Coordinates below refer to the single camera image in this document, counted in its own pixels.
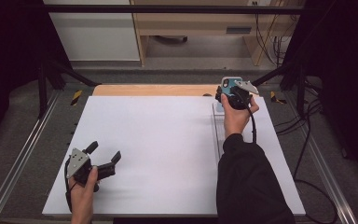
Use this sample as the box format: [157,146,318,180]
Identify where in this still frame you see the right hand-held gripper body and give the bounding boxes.
[226,79,260,111]

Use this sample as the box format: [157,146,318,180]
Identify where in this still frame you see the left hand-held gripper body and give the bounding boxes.
[65,147,117,188]

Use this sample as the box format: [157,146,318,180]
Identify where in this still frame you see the iridescent blue phone case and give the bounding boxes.
[216,76,244,114]

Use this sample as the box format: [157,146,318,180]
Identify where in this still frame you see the clear plastic packaging tray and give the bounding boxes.
[212,102,252,161]

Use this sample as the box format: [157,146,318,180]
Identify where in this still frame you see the person's right hand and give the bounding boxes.
[221,94,260,140]

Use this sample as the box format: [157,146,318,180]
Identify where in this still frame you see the person's left hand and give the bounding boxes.
[68,165,100,217]

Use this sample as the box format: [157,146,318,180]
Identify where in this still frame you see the black metal stand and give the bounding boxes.
[36,58,102,119]
[248,59,310,117]

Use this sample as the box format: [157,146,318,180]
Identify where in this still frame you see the light wooden board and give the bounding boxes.
[92,83,260,98]

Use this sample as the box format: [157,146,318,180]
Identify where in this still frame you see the light wooden desk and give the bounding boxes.
[130,0,306,67]

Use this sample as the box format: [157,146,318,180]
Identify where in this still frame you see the white cabinet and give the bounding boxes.
[42,0,141,62]

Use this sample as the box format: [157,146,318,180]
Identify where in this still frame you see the black curtain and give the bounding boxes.
[281,0,358,190]
[0,0,73,153]

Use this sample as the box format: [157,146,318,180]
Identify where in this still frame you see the left hand-held gripper cable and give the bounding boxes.
[63,160,75,214]

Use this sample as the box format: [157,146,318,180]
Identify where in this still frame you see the hand-held gripper cable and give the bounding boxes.
[241,92,258,145]
[63,160,75,214]

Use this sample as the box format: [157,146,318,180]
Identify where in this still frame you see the right hand-held gripper cable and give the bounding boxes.
[241,92,258,145]

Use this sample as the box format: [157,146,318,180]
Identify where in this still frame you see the yellow-handled tool right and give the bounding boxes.
[269,91,288,105]

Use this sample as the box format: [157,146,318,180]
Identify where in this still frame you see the yellow-handled tool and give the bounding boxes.
[269,91,288,105]
[70,90,84,107]

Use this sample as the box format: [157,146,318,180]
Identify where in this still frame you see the yellow-handled tool left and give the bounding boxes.
[70,90,84,107]

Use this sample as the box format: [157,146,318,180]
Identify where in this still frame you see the aluminium rail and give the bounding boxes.
[0,90,61,224]
[282,91,358,224]

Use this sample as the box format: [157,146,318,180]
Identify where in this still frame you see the hanging cable bundle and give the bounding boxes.
[254,1,295,67]

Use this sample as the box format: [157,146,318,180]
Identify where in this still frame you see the black floor cables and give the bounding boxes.
[274,77,339,224]

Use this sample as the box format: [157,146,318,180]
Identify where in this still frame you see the black horizontal frame bar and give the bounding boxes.
[42,4,307,15]

